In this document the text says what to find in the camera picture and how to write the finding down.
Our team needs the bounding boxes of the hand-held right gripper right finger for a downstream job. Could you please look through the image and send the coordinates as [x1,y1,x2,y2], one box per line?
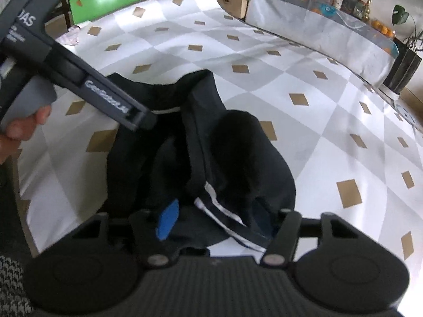
[260,209,361,267]

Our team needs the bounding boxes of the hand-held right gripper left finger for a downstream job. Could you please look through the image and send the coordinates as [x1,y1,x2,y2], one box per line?
[71,198,182,268]

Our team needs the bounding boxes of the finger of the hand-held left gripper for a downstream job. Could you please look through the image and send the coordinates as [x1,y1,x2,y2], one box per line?
[126,105,158,132]

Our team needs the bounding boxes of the black t-shirt red print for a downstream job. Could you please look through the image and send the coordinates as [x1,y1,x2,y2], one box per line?
[99,69,297,254]

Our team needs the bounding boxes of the person's left hand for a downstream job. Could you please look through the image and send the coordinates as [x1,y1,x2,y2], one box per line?
[0,104,53,166]

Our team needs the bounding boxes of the pink floral cloth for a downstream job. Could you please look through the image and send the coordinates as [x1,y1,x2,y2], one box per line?
[54,25,82,46]

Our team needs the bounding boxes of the checkered tablecloth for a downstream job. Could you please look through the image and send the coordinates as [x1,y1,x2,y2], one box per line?
[16,0,423,262]

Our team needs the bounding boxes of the person's houndstooth trousers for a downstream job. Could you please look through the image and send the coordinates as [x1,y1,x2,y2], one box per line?
[0,254,34,317]

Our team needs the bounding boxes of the side table with white cloth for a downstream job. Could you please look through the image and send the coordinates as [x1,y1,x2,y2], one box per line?
[246,0,403,87]

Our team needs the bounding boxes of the black tall planter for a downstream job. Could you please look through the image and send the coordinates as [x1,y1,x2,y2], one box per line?
[381,38,423,95]

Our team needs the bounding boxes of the pile of oranges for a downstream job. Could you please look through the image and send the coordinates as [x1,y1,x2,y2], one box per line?
[372,20,396,39]

